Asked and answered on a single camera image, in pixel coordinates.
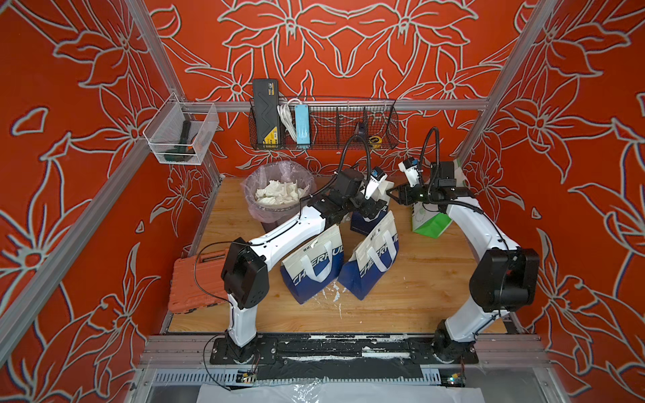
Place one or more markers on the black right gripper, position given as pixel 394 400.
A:
pixel 405 192

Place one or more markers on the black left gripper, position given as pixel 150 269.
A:
pixel 371 207

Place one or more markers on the small navy paper bag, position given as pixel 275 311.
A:
pixel 359 223

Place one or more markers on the green and white tote bag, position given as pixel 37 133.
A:
pixel 427 220

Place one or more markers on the white and navy bag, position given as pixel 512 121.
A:
pixel 371 259
pixel 311 268

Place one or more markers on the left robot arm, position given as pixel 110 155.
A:
pixel 246 269

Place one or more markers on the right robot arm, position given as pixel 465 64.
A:
pixel 505 278

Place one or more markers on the yellow tape roll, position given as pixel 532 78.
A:
pixel 375 142

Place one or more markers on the pink trash bag liner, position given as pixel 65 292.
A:
pixel 277 191

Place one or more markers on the light blue tag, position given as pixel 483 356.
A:
pixel 301 112

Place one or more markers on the black power adapter box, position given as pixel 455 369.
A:
pixel 267 121

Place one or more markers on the orange plastic tool case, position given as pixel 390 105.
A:
pixel 196 284

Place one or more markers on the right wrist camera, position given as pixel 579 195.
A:
pixel 410 167

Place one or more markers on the black wire wall basket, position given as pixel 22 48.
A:
pixel 333 121

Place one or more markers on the clear plastic wall bin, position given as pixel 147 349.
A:
pixel 180 133

